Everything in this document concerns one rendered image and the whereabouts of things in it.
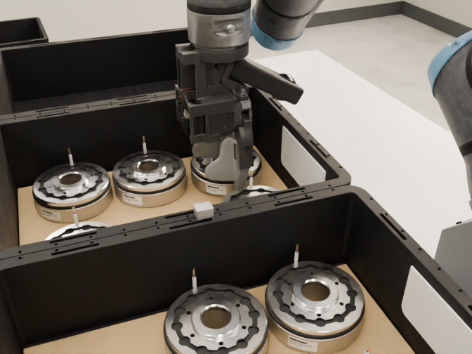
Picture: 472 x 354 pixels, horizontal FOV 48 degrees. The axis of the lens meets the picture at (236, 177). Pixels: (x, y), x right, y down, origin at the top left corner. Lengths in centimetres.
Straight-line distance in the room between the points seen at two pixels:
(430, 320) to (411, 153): 66
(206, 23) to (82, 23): 295
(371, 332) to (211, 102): 32
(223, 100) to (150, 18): 300
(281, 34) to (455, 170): 53
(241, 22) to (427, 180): 58
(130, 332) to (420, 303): 29
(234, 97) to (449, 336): 36
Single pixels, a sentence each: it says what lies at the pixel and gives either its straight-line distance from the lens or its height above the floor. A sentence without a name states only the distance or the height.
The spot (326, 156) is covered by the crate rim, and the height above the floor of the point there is 93.
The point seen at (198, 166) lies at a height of 86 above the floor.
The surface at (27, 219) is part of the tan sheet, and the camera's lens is 77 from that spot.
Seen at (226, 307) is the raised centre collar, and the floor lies 87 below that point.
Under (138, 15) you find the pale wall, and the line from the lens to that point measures 362.
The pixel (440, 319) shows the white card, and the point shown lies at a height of 90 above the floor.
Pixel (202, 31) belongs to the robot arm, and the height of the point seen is 107.
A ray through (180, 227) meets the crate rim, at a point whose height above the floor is 93.
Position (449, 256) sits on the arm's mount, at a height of 76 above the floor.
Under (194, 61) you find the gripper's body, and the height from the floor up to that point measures 104.
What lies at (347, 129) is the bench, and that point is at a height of 70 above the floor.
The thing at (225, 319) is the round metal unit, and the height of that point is 85.
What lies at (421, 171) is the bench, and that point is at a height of 70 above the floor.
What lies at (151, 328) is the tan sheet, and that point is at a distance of 59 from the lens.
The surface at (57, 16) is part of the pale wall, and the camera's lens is 353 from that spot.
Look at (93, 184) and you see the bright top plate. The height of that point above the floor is 86.
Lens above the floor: 127
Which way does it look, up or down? 34 degrees down
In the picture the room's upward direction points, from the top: straight up
